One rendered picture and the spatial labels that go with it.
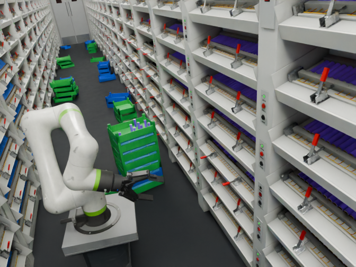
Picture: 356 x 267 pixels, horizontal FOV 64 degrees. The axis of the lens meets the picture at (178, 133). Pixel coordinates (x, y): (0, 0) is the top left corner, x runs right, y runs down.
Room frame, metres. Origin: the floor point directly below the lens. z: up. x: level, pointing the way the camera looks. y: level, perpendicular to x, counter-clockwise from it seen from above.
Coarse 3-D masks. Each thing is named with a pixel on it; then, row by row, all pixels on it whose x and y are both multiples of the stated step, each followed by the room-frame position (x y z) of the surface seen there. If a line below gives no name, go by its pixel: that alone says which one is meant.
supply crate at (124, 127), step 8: (136, 120) 2.04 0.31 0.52; (112, 128) 1.96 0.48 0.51; (120, 128) 1.98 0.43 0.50; (128, 128) 1.99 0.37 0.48; (136, 128) 1.98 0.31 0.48; (144, 128) 1.86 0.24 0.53; (152, 128) 1.89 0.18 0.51; (112, 136) 1.87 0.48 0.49; (120, 136) 1.78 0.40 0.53; (128, 136) 1.81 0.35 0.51; (136, 136) 1.83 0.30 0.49
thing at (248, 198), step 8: (208, 136) 1.53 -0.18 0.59; (200, 144) 1.52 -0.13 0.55; (208, 152) 1.43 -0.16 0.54; (208, 160) 1.42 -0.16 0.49; (216, 160) 1.34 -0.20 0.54; (216, 168) 1.31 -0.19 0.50; (224, 168) 1.25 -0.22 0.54; (240, 168) 1.20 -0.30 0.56; (224, 176) 1.21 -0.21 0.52; (232, 176) 1.17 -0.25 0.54; (232, 184) 1.12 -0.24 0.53; (240, 184) 1.10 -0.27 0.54; (240, 192) 1.05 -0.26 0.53; (248, 192) 1.03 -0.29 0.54; (248, 200) 0.99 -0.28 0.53
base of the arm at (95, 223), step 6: (78, 210) 1.22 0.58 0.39; (108, 210) 1.23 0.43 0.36; (72, 216) 1.19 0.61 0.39; (78, 216) 1.17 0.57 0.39; (84, 216) 1.17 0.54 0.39; (90, 216) 1.16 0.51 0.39; (96, 216) 1.16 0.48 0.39; (102, 216) 1.17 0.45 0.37; (108, 216) 1.19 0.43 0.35; (60, 222) 1.16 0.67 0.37; (66, 222) 1.17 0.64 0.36; (78, 222) 1.16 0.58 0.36; (84, 222) 1.16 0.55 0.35; (90, 222) 1.15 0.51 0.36; (96, 222) 1.15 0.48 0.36; (102, 222) 1.16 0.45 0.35
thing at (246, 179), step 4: (208, 140) 1.50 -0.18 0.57; (208, 144) 1.48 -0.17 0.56; (212, 144) 1.45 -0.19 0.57; (216, 148) 1.40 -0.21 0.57; (212, 152) 1.40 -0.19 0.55; (220, 152) 1.35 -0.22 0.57; (224, 156) 1.31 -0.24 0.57; (224, 160) 1.30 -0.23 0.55; (228, 160) 1.27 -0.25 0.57; (224, 164) 1.27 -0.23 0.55; (228, 164) 1.25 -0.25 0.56; (232, 164) 1.22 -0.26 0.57; (232, 168) 1.21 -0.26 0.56; (236, 168) 1.18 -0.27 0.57; (236, 172) 1.17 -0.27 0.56; (240, 172) 1.15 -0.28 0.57; (236, 176) 1.15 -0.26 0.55; (240, 176) 1.14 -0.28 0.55; (244, 176) 1.11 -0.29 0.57; (244, 180) 1.10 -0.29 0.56; (248, 180) 1.08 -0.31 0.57; (248, 184) 1.06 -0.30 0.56; (252, 184) 1.05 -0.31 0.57; (252, 188) 1.03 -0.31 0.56
